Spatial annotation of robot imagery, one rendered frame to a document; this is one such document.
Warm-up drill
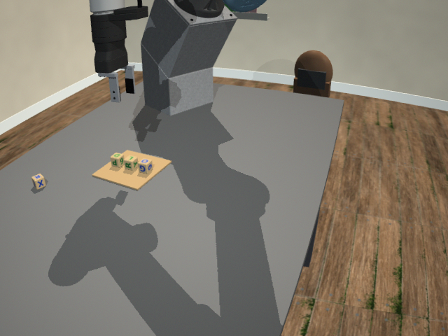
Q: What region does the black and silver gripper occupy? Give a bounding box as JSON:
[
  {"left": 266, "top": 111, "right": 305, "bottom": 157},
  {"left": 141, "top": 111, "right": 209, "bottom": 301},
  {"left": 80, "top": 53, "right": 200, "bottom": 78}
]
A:
[{"left": 90, "top": 0, "right": 148, "bottom": 102}]

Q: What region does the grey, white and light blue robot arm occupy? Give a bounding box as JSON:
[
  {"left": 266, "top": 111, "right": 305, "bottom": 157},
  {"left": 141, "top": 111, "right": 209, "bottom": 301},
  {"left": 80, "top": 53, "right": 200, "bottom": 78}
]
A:
[{"left": 174, "top": 0, "right": 266, "bottom": 18}]

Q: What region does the light orange mat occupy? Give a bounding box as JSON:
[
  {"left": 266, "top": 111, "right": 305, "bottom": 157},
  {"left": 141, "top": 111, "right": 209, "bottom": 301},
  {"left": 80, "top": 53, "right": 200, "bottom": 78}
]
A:
[{"left": 92, "top": 150, "right": 172, "bottom": 190}]

